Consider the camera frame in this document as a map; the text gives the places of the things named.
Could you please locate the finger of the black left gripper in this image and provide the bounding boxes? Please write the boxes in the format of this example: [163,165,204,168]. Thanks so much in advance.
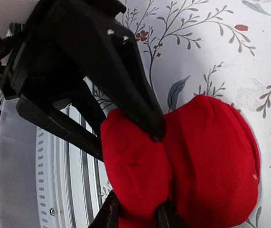
[61,14,166,141]

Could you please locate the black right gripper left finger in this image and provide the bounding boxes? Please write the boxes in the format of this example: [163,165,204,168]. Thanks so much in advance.
[91,190,120,228]

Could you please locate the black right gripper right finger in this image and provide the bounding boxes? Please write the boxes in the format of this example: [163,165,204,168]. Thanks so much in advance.
[157,201,189,228]

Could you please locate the red sock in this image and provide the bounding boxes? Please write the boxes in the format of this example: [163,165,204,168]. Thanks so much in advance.
[101,95,260,228]

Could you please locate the aluminium table edge rail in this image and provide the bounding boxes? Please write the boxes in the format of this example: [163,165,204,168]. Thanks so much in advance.
[0,99,102,228]

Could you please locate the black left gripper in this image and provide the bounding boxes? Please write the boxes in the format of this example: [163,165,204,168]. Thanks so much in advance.
[3,0,126,161]

